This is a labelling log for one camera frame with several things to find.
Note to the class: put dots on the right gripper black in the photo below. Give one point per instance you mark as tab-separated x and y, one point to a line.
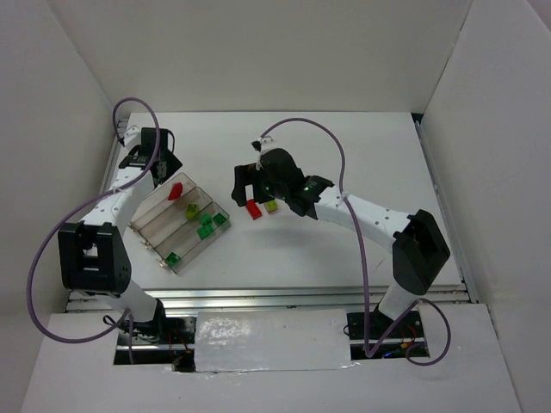
246	180

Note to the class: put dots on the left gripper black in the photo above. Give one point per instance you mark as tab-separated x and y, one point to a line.
164	163

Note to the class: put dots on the red curved lego brick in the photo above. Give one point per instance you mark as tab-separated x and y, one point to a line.
176	191

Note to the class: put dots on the green curved lego brick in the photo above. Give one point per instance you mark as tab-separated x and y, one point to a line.
219	219

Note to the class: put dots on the lime small lego brick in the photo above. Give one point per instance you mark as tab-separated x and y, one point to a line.
192	211

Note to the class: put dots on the green lego brick with print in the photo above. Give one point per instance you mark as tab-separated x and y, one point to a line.
206	220

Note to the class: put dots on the green square lego brick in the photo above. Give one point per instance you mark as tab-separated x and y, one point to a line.
205	231

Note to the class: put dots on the green hollow lego brick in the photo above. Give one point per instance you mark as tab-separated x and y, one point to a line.
172	259

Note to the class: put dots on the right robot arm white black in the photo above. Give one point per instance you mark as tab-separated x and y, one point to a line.
415	241

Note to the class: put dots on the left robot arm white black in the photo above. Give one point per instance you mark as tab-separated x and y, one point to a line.
93	257

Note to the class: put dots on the lime yellow long lego brick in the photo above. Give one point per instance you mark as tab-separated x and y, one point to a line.
271	206

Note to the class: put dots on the red flat lego plate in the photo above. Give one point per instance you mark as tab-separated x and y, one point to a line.
253	209

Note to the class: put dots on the clear bin near compartment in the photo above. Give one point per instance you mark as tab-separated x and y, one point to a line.
185	241

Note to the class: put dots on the white tape cover panel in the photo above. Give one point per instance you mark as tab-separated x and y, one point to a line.
254	341

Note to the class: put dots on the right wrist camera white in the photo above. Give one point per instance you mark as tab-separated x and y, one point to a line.
263	144

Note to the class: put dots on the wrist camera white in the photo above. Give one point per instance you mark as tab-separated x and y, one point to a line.
131	137
263	144

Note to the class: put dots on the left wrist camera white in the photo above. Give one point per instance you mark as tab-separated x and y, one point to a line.
131	137

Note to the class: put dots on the aluminium rail frame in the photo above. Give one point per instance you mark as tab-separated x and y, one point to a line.
281	259

